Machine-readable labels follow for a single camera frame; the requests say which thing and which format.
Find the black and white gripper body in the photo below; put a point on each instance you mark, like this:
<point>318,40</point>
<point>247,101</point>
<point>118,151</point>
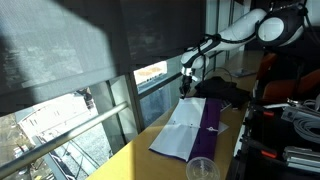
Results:
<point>187,74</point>

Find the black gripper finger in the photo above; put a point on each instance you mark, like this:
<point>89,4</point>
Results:
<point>184,91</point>

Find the purple book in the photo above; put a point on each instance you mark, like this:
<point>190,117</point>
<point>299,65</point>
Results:
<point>191,131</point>

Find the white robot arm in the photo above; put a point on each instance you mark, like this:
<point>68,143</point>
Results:
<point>276,28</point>

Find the black cloth bag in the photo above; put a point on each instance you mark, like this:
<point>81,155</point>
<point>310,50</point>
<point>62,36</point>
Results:
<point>218,88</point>

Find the small blue booklet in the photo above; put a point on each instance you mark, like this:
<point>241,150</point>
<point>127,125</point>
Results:
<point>242,72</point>

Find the clear plastic cup lid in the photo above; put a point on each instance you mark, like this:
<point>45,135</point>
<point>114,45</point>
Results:
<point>202,168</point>

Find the orange chair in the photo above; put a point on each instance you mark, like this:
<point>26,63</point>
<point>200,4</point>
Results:
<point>280,90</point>

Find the black equipment cart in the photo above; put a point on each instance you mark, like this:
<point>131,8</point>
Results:
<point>261,146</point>

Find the grey power strip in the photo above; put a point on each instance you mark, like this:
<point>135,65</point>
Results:
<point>292,113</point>

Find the dark roller window blind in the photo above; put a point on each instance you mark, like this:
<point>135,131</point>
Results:
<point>49,48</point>

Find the metal window handrail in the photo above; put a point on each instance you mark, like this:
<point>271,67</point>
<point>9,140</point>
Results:
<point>26,159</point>

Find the silver metal bracket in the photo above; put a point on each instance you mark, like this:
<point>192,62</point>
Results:
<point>301,158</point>

